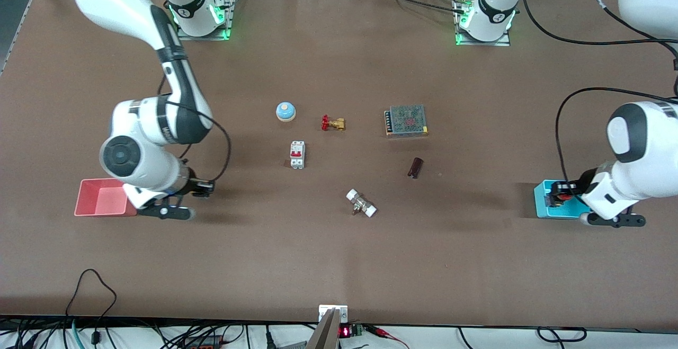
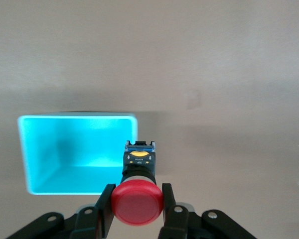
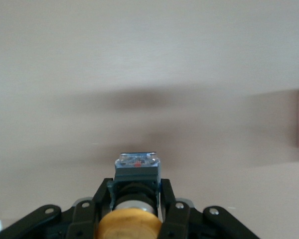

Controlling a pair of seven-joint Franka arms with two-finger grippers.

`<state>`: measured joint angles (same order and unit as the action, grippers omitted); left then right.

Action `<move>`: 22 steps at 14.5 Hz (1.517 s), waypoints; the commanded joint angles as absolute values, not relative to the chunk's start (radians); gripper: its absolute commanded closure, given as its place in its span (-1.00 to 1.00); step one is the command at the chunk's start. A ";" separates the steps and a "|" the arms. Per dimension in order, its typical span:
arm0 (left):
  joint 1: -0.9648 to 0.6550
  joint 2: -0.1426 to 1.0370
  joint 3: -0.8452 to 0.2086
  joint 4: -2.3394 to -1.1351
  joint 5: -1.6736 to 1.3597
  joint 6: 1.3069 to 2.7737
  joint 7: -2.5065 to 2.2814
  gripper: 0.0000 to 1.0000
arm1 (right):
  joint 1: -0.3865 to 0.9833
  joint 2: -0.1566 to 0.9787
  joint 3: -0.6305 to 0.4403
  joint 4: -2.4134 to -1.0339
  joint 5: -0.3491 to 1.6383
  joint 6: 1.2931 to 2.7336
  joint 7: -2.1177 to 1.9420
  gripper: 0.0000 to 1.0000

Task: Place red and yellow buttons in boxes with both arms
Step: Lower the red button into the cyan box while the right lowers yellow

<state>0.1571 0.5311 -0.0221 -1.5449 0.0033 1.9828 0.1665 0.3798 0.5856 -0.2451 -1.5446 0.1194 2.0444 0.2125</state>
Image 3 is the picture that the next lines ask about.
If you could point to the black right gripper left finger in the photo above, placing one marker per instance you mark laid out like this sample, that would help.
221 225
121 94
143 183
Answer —
82 221

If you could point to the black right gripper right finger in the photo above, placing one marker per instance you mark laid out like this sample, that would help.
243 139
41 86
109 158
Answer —
182 221

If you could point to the yellow push button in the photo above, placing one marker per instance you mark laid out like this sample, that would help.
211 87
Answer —
137 174

